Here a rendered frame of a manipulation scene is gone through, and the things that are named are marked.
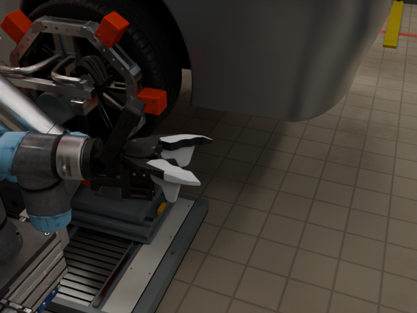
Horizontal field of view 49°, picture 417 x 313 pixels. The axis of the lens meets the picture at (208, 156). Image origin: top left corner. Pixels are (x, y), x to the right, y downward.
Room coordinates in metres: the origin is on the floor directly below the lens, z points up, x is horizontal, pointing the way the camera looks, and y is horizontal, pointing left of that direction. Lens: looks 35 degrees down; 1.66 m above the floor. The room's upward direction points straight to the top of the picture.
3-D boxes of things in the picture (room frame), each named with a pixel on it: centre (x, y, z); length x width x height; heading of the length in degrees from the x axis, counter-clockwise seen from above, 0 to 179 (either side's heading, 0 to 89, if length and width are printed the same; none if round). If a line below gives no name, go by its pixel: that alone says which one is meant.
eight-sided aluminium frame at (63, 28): (1.63, 0.51, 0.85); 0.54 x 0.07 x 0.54; 71
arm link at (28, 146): (0.64, 0.30, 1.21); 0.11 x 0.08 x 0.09; 83
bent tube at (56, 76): (1.48, 0.46, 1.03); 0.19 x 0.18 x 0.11; 161
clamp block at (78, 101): (1.38, 0.42, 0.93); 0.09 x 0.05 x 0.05; 161
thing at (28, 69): (1.55, 0.64, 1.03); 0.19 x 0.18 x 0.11; 161
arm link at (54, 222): (0.66, 0.29, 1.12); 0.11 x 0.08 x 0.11; 173
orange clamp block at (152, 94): (1.53, 0.21, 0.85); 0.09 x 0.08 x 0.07; 71
